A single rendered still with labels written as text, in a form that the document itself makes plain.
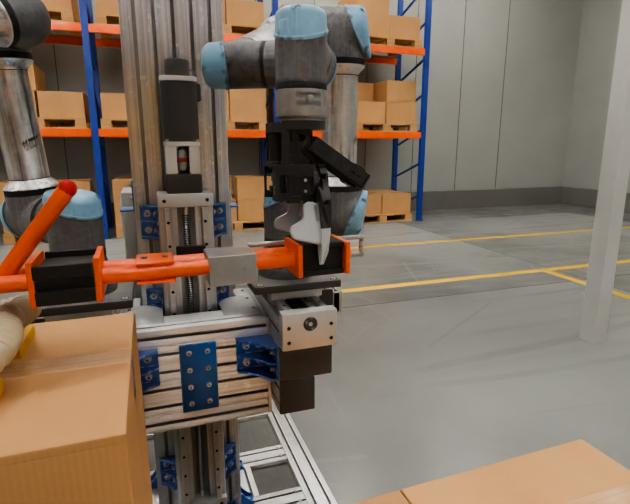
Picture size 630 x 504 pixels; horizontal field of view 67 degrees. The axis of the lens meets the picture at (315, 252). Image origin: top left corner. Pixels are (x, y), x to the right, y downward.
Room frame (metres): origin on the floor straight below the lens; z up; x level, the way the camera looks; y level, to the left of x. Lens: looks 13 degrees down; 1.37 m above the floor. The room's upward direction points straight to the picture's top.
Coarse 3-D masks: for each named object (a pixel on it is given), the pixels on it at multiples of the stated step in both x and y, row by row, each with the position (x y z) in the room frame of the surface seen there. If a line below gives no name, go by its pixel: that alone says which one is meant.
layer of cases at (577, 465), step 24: (528, 456) 1.14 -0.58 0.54; (552, 456) 1.14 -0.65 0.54; (576, 456) 1.14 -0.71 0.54; (600, 456) 1.14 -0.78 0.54; (456, 480) 1.05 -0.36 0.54; (480, 480) 1.05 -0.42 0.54; (504, 480) 1.05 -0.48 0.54; (528, 480) 1.05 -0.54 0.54; (552, 480) 1.05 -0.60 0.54; (576, 480) 1.05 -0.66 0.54; (600, 480) 1.05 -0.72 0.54; (624, 480) 1.05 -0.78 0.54
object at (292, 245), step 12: (288, 240) 0.73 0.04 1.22; (336, 240) 0.72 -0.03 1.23; (300, 252) 0.68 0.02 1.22; (312, 252) 0.70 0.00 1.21; (336, 252) 0.71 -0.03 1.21; (348, 252) 0.71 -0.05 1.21; (300, 264) 0.68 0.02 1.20; (312, 264) 0.70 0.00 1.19; (324, 264) 0.71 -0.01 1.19; (336, 264) 0.71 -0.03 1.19; (348, 264) 0.71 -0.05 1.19; (300, 276) 0.68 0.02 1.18
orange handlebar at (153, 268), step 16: (144, 256) 0.65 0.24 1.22; (160, 256) 0.66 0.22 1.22; (176, 256) 0.68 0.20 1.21; (192, 256) 0.69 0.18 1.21; (272, 256) 0.68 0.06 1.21; (288, 256) 0.69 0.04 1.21; (112, 272) 0.61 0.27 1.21; (128, 272) 0.61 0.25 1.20; (144, 272) 0.62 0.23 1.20; (160, 272) 0.63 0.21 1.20; (176, 272) 0.63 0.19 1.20; (192, 272) 0.64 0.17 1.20; (208, 272) 0.65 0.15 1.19; (0, 288) 0.56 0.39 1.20; (16, 288) 0.57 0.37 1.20
